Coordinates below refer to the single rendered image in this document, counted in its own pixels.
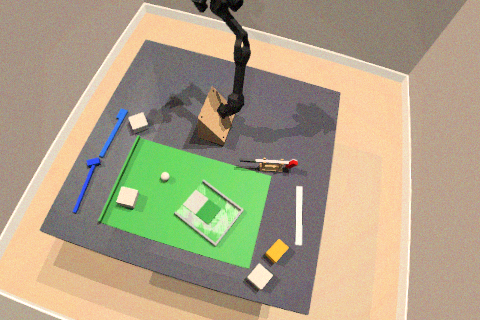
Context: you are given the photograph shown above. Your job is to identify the white flat strip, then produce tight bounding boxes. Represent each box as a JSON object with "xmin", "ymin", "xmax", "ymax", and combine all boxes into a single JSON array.
[{"xmin": 296, "ymin": 187, "xmax": 302, "ymax": 245}]

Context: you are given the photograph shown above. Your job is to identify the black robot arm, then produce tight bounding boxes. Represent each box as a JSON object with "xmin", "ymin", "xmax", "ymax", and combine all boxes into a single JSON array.
[{"xmin": 210, "ymin": 0, "xmax": 251, "ymax": 119}]

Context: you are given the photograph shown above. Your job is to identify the green flat mat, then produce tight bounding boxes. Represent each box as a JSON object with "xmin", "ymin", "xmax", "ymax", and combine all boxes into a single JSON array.
[{"xmin": 100, "ymin": 138, "xmax": 272, "ymax": 268}]

